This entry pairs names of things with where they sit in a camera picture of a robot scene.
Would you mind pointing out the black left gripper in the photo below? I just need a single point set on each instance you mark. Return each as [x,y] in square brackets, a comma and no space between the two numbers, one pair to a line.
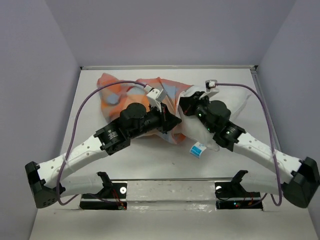
[170,121]

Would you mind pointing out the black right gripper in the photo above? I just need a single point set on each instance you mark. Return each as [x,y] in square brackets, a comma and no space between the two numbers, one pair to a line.
[188,103]

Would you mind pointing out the white pillow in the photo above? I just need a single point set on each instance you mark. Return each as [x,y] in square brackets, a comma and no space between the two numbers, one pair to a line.
[217,128]

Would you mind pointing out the orange blue checked pillowcase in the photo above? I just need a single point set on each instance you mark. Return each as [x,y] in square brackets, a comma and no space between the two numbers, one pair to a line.
[116,98]

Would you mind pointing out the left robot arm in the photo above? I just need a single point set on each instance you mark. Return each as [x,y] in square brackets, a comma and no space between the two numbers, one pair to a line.
[52,178]

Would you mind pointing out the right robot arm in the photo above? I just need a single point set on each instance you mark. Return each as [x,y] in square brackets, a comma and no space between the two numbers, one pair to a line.
[295,179]

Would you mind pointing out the blue pillow label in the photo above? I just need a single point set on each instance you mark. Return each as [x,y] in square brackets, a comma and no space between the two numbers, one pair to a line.
[197,149]

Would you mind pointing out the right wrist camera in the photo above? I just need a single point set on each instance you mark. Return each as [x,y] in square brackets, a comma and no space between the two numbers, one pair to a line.
[211,89]

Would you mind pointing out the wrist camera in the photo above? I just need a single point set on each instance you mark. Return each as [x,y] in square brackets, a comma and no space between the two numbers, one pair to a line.
[154,96]
[211,89]

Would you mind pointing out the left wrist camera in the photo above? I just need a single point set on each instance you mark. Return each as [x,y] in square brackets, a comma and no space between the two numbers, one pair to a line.
[154,96]

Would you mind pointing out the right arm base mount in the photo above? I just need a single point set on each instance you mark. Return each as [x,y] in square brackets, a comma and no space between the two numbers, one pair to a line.
[230,195]

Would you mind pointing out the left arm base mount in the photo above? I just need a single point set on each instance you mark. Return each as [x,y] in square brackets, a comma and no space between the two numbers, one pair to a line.
[112,197]

